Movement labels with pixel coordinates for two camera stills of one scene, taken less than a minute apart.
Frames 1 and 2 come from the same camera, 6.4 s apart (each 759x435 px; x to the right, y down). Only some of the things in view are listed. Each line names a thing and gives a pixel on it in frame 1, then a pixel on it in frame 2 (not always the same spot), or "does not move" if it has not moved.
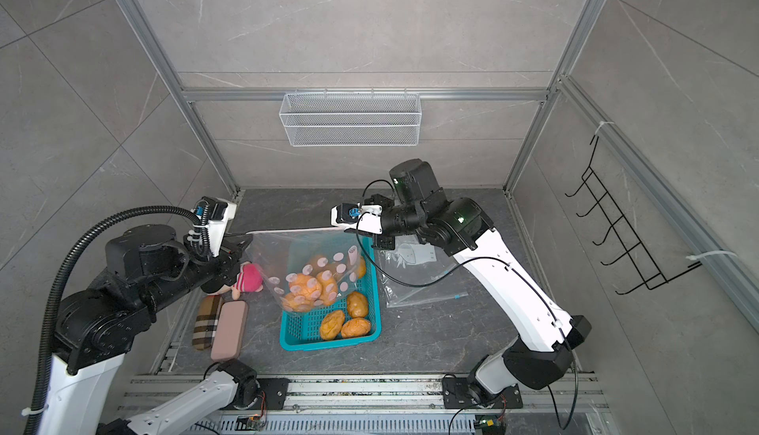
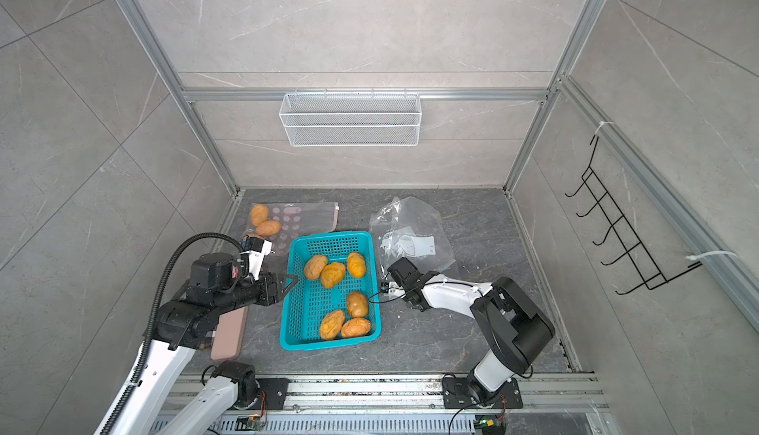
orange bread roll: x=356 y=326 does not move
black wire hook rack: x=622 y=230 does not move
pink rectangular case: x=229 y=331 does not move
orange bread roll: x=331 y=324 does not move
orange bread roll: x=305 y=286 → x=332 y=274
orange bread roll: x=297 y=304 → x=259 y=214
